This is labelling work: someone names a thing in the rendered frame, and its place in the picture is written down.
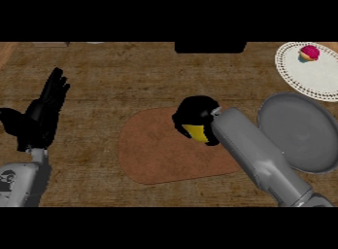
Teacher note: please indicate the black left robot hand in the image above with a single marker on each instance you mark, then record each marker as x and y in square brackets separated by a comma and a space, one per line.
[38, 116]

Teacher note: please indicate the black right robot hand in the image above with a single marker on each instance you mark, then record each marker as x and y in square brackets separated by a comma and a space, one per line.
[195, 110]

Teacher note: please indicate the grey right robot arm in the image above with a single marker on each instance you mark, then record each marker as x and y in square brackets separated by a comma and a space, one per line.
[257, 152]

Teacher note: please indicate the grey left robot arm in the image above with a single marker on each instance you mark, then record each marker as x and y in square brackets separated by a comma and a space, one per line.
[18, 181]

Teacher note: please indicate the brown wooden cutting board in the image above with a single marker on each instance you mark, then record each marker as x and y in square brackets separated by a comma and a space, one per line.
[166, 152]

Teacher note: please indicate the grey round pan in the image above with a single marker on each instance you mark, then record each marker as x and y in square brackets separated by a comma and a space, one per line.
[299, 129]

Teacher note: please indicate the white round plate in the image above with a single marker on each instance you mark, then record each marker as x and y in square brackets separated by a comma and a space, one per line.
[319, 73]

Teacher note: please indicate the pink frosted cupcake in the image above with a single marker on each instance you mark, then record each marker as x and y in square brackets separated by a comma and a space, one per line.
[308, 53]

